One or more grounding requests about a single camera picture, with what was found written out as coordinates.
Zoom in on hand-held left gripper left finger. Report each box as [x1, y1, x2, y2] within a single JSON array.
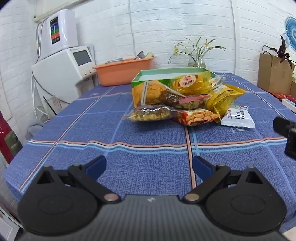
[[35, 155, 122, 205]]

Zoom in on white appliance with screen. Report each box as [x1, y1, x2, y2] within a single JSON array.
[[32, 46, 97, 105]]

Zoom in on white power strip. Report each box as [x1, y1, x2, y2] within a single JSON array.
[[281, 99, 296, 113]]

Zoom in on yellow crinkled snack packet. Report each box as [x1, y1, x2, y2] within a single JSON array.
[[205, 84, 246, 115]]

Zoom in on white wall pipe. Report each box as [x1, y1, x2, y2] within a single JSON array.
[[231, 0, 237, 75]]

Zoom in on white water purifier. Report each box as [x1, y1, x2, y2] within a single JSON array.
[[38, 9, 79, 59]]

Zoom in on glass vase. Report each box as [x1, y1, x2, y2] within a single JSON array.
[[188, 54, 206, 68]]

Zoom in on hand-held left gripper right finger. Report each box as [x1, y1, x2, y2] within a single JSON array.
[[182, 155, 264, 205]]

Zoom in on white cabinet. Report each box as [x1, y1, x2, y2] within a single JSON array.
[[0, 206, 22, 241]]

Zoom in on white snack packet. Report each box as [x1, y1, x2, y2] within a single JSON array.
[[220, 105, 255, 129]]

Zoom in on small clear candy packet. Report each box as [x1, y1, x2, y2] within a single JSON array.
[[210, 77, 226, 91]]

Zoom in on orange-red peanut packet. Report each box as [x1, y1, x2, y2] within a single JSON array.
[[172, 108, 221, 126]]

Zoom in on white wall cable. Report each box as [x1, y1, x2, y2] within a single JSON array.
[[128, 0, 137, 59]]

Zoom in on yellow flowers with green leaves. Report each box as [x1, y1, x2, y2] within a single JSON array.
[[168, 36, 227, 65]]

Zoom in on clear packet of mixed nuts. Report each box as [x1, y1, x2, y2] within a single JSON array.
[[125, 105, 173, 122]]

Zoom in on red canister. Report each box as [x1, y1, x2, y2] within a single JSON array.
[[0, 111, 17, 164]]

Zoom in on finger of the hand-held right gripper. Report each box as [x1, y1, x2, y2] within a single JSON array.
[[273, 116, 292, 138]]

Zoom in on purple leaf plant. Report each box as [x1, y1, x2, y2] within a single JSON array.
[[262, 35, 296, 69]]

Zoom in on orange plastic basin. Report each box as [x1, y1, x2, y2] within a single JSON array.
[[92, 56, 157, 87]]

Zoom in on grey hoses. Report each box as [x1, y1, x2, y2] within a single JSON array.
[[35, 20, 47, 64]]

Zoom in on brown paper bag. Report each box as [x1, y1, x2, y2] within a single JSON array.
[[257, 53, 295, 93]]

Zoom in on green cardboard box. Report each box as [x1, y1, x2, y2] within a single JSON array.
[[131, 67, 216, 107]]

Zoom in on yellow bread packet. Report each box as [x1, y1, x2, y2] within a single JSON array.
[[170, 74, 211, 93]]

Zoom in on flat red box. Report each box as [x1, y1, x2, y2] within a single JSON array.
[[270, 91, 296, 103]]

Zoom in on blue plaid tablecloth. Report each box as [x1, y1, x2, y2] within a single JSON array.
[[3, 73, 296, 233]]

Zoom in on blue round wall decoration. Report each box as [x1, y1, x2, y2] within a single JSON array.
[[285, 13, 296, 50]]

